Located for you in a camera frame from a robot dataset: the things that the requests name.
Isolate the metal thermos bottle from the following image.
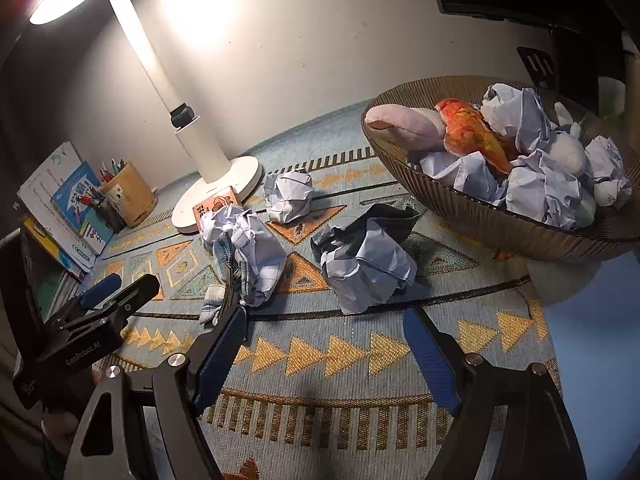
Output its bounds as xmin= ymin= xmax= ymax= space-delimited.
xmin=624 ymin=50 xmax=640 ymax=130

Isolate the dark crumpled paper ball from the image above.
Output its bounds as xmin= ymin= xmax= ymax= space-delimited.
xmin=310 ymin=204 xmax=419 ymax=315

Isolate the patterned blue table mat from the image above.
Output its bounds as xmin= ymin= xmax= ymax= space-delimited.
xmin=64 ymin=98 xmax=566 ymax=480

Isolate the crumpled paper bowl right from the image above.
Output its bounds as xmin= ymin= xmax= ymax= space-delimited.
xmin=585 ymin=136 xmax=632 ymax=209

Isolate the bamboo pen holder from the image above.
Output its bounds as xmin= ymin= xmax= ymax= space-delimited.
xmin=100 ymin=162 xmax=157 ymax=229

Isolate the pink eraser box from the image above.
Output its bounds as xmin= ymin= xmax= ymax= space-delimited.
xmin=192 ymin=186 xmax=242 ymax=230

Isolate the crumpled paper with sock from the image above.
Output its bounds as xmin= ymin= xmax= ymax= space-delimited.
xmin=198 ymin=204 xmax=286 ymax=330

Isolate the white bunny plush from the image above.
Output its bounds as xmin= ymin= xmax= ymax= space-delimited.
xmin=547 ymin=102 xmax=587 ymax=178

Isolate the crumpled paper bowl front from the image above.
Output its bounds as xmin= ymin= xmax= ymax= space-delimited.
xmin=420 ymin=150 xmax=583 ymax=231

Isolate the crumpled paper bowl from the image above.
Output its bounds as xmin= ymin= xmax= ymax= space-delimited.
xmin=420 ymin=150 xmax=583 ymax=231
xmin=585 ymin=136 xmax=632 ymax=209

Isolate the person's left hand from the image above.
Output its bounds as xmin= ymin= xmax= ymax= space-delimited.
xmin=41 ymin=367 xmax=101 ymax=448

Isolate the red orange snack packet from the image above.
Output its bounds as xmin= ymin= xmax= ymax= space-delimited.
xmin=435 ymin=98 xmax=512 ymax=174

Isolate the crumpled paper ball right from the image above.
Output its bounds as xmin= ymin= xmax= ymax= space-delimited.
xmin=264 ymin=169 xmax=314 ymax=224

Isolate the crumpled paper in bowl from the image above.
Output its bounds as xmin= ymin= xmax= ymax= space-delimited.
xmin=480 ymin=82 xmax=554 ymax=154

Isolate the white paper sheet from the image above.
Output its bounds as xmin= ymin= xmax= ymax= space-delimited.
xmin=17 ymin=141 xmax=81 ymax=263

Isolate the pink white green plush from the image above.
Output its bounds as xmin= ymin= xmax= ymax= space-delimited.
xmin=364 ymin=104 xmax=446 ymax=152

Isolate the black mesh pen cup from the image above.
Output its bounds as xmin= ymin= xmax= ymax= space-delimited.
xmin=94 ymin=197 xmax=127 ymax=234

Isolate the green white plush keychain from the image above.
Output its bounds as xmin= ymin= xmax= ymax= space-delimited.
xmin=575 ymin=188 xmax=597 ymax=229

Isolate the white desk lamp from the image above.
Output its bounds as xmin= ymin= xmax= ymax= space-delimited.
xmin=29 ymin=0 xmax=262 ymax=234

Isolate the blue booklet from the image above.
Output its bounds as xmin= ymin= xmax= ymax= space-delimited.
xmin=52 ymin=162 xmax=113 ymax=256

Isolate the brown ribbed glass bowl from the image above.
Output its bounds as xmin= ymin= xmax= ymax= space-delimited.
xmin=361 ymin=88 xmax=639 ymax=262

